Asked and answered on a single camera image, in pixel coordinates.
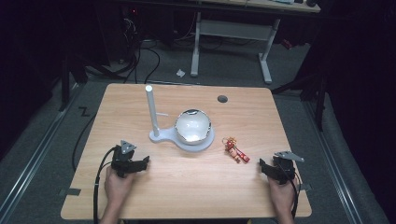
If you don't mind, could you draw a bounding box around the person's left hand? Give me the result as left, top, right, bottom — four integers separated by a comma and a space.
104, 165, 137, 204

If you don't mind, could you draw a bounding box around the right hand-held gripper black cable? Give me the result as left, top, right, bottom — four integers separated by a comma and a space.
276, 162, 303, 220

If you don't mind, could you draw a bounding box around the hand-held gripper black cable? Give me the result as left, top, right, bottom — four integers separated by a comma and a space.
276, 162, 303, 220
92, 146, 117, 224

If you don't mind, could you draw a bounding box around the red figure keychain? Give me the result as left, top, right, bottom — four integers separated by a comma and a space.
221, 136, 251, 164

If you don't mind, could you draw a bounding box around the wooden desk with white legs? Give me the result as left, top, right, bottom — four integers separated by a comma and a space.
189, 0, 321, 85

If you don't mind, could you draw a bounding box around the white stand with pole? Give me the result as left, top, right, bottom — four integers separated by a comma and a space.
145, 84, 216, 153

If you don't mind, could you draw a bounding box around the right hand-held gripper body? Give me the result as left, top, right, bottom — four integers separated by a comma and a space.
272, 150, 305, 186

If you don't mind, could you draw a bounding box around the left hand-held gripper black cable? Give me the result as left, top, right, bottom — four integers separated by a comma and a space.
92, 146, 117, 224

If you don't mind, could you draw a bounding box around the bundle of black floor cables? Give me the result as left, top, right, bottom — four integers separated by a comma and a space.
83, 17, 162, 85

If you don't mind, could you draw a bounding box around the silver bowl with white inside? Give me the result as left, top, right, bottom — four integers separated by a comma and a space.
174, 108, 213, 147

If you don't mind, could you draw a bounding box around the metal floor rail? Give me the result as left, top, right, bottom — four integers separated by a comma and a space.
302, 98, 364, 224
0, 83, 80, 224

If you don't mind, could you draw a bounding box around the black metal stand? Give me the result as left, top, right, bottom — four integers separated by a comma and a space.
270, 69, 329, 133
58, 52, 90, 112

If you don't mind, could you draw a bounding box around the person's right hand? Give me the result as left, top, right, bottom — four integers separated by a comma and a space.
267, 175, 299, 217

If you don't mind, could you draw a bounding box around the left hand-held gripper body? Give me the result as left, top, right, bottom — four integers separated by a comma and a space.
110, 139, 138, 179

